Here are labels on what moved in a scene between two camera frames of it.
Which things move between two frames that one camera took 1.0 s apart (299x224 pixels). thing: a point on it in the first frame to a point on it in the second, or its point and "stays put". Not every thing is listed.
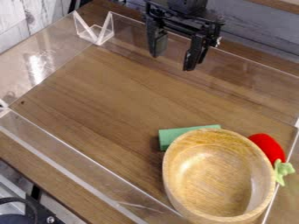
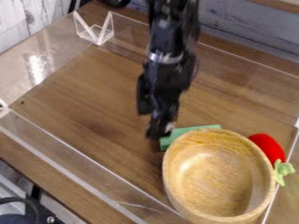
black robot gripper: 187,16 to 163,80
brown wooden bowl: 219,177 stays put
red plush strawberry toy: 275,151 stays put
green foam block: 167,135 stays put
